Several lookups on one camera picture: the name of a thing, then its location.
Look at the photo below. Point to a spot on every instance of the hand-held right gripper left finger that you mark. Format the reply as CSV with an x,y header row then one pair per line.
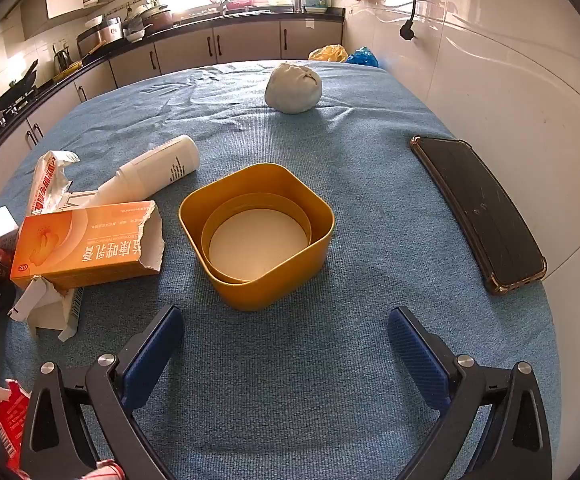
x,y
152,355

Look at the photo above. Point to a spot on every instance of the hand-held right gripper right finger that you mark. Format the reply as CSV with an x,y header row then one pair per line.
x,y
415,350

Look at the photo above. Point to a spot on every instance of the long white torn carton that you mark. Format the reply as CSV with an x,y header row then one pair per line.
x,y
49,315

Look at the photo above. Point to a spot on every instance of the red torn packet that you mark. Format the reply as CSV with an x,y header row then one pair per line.
x,y
12,420

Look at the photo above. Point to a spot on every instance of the orange medicine box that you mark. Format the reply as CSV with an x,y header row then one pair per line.
x,y
79,245

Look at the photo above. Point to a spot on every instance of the white red printed wrapper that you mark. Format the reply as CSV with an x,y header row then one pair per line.
x,y
44,180

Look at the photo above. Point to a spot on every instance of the white plastic bottle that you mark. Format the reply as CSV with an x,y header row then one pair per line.
x,y
159,165

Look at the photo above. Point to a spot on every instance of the grey cloth ball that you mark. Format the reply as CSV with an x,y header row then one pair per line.
x,y
292,87

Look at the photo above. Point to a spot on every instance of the blue tablecloth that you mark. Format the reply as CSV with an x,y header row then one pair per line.
x,y
320,385

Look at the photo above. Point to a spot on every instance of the yellow plastic container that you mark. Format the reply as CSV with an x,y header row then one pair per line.
x,y
250,296

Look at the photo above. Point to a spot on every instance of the round yellow white tin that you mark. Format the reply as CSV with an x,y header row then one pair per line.
x,y
255,245

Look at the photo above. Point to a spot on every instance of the black smartphone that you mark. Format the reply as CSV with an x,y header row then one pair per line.
x,y
480,210

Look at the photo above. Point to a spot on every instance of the gas stove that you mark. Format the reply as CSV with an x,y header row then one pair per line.
x,y
12,110

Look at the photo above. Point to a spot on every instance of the black wok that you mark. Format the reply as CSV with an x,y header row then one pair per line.
x,y
14,95

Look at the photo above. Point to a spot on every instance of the yellow tray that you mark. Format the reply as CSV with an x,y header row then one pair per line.
x,y
67,71

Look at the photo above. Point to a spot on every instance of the steel kettle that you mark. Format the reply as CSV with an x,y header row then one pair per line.
x,y
60,60

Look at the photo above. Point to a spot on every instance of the blue plastic bag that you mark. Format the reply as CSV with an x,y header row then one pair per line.
x,y
362,57

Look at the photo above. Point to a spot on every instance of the yellow plastic bag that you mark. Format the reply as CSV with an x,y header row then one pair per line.
x,y
327,53

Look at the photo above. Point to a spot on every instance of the steel rice cooker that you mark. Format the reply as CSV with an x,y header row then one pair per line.
x,y
107,32

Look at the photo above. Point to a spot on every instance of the grey lower kitchen cabinets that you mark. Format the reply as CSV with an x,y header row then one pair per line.
x,y
250,40

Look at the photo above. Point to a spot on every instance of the brown cooking pot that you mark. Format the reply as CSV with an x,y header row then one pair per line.
x,y
159,20

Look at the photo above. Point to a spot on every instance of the black kitchen countertop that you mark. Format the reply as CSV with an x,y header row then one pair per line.
x,y
270,15

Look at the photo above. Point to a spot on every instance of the steel kitchen sink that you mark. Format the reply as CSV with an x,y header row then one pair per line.
x,y
250,9

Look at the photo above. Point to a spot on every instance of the white green container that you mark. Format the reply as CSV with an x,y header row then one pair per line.
x,y
316,0

